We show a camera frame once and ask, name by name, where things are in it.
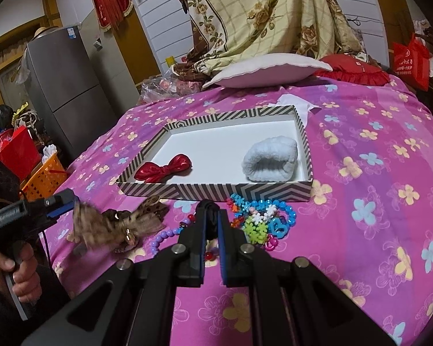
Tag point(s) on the red tasselled wall hanging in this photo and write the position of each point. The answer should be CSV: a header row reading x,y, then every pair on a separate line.
x,y
108,0

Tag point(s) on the brown patterned bag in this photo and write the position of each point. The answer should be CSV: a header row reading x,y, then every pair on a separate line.
x,y
25,120

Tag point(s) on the red scrunchie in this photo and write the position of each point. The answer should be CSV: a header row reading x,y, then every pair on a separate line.
x,y
162,167

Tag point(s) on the red ruffled pillow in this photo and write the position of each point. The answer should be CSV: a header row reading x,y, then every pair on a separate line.
x,y
353,66

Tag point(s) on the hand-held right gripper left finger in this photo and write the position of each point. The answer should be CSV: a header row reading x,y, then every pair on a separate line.
x,y
201,248

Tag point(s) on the black scrunchie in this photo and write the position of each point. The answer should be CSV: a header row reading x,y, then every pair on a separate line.
x,y
212,223

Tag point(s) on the clear plastic bag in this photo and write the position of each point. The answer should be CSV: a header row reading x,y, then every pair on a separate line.
x,y
166,86

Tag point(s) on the white tissue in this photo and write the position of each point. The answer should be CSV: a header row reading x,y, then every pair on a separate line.
x,y
292,100

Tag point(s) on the red gift bag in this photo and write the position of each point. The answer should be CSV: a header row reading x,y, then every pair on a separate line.
x,y
18,151

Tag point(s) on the pink floral blanket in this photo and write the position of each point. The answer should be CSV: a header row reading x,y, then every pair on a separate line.
x,y
346,151

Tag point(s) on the grey refrigerator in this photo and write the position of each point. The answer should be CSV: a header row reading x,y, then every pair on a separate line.
x,y
68,79

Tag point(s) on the person's left hand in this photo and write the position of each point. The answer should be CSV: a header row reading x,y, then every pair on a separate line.
x,y
18,274

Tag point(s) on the blue scrunchie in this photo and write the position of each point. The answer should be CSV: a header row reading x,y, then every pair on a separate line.
x,y
290,212

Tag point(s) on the beige floral quilt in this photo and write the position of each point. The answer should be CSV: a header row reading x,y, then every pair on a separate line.
x,y
256,14

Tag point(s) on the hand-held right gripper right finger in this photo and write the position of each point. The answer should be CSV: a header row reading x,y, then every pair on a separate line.
x,y
222,248

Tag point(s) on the white crumpled plastic bag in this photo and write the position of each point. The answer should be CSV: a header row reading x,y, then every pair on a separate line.
x,y
50,153

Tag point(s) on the straw hat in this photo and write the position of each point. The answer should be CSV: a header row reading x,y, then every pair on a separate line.
x,y
45,31

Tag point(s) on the red shopping bag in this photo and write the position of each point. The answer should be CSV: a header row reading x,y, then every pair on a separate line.
x,y
411,61

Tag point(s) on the striped shallow cardboard box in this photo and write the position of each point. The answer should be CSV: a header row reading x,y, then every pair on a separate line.
x,y
216,191

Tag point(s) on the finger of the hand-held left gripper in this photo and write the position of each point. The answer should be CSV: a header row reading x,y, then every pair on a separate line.
x,y
59,198
63,214

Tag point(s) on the brown wooden door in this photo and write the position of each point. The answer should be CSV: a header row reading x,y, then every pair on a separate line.
x,y
137,50

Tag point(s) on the small white plastic fixture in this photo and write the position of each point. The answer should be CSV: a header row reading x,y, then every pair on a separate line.
x,y
98,45

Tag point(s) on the white pillow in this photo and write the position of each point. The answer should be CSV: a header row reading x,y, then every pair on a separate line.
x,y
267,70

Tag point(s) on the orange plastic basket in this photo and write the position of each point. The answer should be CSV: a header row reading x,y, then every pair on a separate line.
x,y
47,180

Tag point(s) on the white fluffy scrunchie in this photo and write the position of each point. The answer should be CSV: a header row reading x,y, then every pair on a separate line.
x,y
270,160

